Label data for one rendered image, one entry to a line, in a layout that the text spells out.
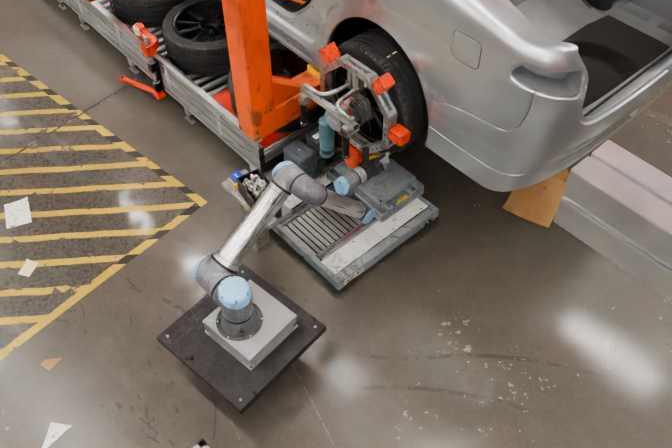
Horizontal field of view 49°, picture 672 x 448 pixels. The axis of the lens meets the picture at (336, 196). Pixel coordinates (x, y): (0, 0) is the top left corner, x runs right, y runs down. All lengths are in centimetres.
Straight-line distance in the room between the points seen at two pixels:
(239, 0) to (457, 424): 234
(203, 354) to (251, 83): 144
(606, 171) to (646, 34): 380
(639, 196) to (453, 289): 337
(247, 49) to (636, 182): 308
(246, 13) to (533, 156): 155
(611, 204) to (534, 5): 374
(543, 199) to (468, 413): 157
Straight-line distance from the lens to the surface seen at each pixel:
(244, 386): 359
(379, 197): 436
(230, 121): 464
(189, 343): 375
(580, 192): 95
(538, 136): 343
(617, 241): 96
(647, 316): 445
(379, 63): 377
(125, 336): 421
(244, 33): 380
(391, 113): 377
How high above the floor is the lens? 346
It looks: 48 degrees down
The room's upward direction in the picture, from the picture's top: straight up
